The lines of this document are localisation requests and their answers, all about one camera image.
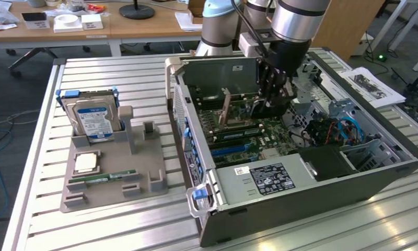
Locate green RAM stick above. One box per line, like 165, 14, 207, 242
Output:
69, 169, 137, 184
214, 127, 263, 141

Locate clear plastic bag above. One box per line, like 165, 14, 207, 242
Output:
0, 0, 21, 25

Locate white flat box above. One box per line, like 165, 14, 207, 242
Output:
51, 21, 83, 33

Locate open black PC case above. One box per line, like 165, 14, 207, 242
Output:
163, 49, 418, 248

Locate black graphics card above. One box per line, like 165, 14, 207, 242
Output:
218, 87, 289, 129

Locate black RAM slot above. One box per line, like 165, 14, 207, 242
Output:
195, 94, 225, 103
198, 101, 223, 110

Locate white loose papers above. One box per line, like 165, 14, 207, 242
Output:
174, 12, 205, 32

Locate red small parts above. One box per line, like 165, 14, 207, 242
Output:
85, 3, 107, 14

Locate silver chipset heatsink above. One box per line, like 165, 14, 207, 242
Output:
261, 149, 282, 160

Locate white box black top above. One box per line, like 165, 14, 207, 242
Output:
21, 12, 50, 30

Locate blue wire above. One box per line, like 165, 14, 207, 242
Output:
335, 117, 366, 146

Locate black round lamp base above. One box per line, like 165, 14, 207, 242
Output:
118, 0, 157, 20

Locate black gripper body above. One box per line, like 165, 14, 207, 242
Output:
267, 39, 314, 78

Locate black chair base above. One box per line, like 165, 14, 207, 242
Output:
5, 46, 91, 77

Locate green motherboard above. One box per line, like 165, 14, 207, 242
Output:
190, 86, 302, 169

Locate printed paper stack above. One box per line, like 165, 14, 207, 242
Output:
339, 66, 407, 109

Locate grey parts rack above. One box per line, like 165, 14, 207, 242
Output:
57, 105, 169, 214

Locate wooden desk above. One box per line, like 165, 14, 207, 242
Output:
0, 0, 302, 57

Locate grey case handle blue latch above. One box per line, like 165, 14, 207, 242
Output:
185, 182, 217, 218

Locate white desk frame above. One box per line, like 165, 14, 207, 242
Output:
369, 0, 418, 71

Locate brown cardboard box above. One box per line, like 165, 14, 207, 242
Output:
187, 0, 206, 18

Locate white floor cable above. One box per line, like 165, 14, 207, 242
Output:
0, 109, 38, 126

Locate grey power supply unit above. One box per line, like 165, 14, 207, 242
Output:
214, 153, 317, 206

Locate hard disk with blue label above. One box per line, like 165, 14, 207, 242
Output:
54, 87, 123, 144

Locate metal disk bay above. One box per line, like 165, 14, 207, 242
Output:
287, 75, 335, 123
339, 138, 403, 173

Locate CPU socket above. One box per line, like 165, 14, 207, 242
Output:
226, 109, 253, 130

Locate blue expansion slot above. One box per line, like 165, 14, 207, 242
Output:
210, 144, 253, 158

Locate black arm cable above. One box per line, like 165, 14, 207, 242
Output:
229, 0, 271, 57

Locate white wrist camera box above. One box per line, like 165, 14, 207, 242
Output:
238, 32, 270, 58

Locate silver CPU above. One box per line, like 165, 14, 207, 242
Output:
71, 153, 99, 174

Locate wooden cabinet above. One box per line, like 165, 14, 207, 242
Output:
289, 0, 386, 61

